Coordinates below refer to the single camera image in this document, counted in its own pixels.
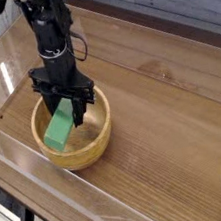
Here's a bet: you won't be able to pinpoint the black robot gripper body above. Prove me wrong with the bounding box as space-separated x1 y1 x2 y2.
24 44 98 114

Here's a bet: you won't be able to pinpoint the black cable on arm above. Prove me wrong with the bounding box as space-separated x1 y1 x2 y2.
66 29 90 64

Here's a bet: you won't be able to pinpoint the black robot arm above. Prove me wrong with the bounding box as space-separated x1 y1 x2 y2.
0 0 95 126

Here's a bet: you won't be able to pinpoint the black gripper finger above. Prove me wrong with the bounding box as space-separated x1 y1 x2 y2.
71 97 87 127
42 92 60 115

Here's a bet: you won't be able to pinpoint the green rectangular block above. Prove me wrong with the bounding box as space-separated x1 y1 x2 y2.
43 98 74 152

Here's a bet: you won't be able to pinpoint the clear acrylic enclosure walls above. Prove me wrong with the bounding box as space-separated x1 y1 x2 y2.
0 7 221 221

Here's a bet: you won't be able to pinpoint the light wooden bowl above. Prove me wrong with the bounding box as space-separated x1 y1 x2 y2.
31 86 112 171

